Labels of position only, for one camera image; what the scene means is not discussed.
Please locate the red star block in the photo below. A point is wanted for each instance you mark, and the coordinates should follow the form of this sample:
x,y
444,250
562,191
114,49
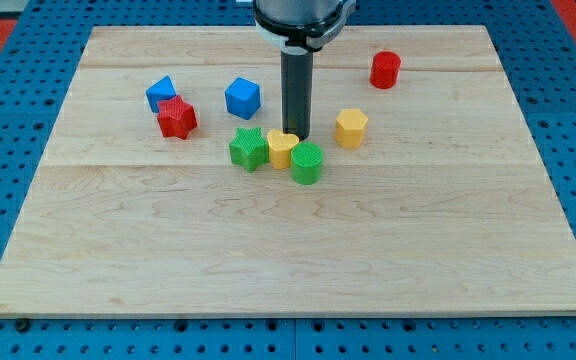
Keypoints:
x,y
176,118

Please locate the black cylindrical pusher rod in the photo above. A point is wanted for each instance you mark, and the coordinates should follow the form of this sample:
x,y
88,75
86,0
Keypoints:
x,y
296,86

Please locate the yellow hexagon block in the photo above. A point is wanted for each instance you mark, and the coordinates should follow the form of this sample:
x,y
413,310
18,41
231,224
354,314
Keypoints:
x,y
350,128

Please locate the red cylinder block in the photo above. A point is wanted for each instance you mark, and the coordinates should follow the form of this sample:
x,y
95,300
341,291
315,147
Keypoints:
x,y
385,69

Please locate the wooden board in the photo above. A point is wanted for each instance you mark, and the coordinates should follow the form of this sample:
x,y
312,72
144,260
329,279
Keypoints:
x,y
445,210

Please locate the green cylinder block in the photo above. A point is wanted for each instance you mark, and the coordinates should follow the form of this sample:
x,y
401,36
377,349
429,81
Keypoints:
x,y
306,163

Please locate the blue cube block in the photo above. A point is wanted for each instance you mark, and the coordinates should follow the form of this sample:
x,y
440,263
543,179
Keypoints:
x,y
243,98

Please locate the yellow heart block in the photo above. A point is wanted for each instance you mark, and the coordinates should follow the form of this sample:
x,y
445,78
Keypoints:
x,y
280,147

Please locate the green star block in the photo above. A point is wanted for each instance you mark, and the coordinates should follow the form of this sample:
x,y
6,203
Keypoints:
x,y
249,148

